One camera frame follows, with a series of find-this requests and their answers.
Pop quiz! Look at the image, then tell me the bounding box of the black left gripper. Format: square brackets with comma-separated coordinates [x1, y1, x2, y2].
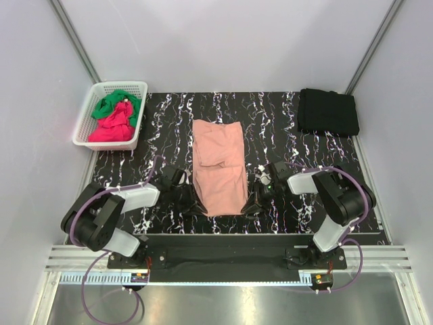
[170, 183, 206, 217]

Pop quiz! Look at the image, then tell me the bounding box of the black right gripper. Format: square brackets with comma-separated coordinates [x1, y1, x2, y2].
[242, 179, 280, 215]

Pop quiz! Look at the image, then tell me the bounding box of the pink printed t-shirt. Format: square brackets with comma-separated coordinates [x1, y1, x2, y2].
[192, 120, 248, 217]

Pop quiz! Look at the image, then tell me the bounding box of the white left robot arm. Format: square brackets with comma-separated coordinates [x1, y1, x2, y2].
[60, 165, 208, 268]

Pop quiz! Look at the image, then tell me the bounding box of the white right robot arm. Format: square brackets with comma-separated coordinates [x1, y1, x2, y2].
[241, 161, 376, 269]

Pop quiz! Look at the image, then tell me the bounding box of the left small electronics module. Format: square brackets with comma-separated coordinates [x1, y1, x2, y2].
[131, 272, 149, 283]

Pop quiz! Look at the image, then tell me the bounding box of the small electronics module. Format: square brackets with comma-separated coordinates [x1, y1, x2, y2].
[131, 272, 149, 283]
[311, 273, 334, 291]

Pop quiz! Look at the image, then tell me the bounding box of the right small electronics module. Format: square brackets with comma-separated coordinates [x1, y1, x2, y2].
[311, 273, 334, 291]

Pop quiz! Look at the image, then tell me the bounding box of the red crumpled t-shirt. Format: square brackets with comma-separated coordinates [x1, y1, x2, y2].
[88, 102, 135, 142]

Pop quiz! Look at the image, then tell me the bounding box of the black folded t-shirt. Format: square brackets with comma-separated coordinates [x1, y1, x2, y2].
[297, 88, 360, 136]

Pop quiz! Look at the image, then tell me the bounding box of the white plastic basket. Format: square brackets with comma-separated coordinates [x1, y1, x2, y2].
[72, 81, 147, 151]

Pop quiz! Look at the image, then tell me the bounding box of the green crumpled t-shirt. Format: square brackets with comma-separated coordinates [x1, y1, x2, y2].
[91, 89, 142, 127]

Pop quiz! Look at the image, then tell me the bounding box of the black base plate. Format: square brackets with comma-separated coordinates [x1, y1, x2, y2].
[108, 234, 347, 284]

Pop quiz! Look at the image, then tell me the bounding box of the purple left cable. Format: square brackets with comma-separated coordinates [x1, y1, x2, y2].
[69, 155, 166, 320]

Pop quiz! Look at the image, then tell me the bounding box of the purple cable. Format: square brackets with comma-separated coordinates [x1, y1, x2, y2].
[69, 155, 166, 320]
[283, 161, 371, 295]

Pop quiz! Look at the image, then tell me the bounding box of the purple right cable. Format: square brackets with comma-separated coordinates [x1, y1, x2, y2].
[283, 161, 371, 295]

